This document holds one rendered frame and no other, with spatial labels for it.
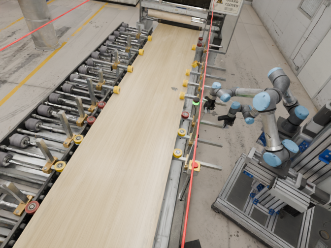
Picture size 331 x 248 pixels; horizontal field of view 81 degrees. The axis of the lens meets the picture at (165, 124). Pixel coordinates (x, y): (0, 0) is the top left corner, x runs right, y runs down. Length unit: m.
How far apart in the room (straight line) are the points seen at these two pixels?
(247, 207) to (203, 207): 0.48
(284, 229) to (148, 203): 1.60
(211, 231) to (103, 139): 1.53
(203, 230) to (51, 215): 1.56
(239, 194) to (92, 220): 1.66
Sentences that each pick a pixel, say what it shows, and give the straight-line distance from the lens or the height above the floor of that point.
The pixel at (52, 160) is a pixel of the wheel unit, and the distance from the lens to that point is 1.82.
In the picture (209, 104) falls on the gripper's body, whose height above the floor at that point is 1.15.
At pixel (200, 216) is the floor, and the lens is 2.51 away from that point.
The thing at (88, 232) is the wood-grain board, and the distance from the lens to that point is 1.48.
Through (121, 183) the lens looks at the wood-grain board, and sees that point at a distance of 1.56.
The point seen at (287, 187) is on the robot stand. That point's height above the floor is 0.96.
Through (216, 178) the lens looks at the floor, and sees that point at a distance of 2.78.
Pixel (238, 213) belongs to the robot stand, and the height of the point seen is 0.23.
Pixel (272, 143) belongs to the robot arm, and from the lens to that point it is 1.55.
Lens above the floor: 2.30
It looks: 47 degrees down
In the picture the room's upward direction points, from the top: 9 degrees clockwise
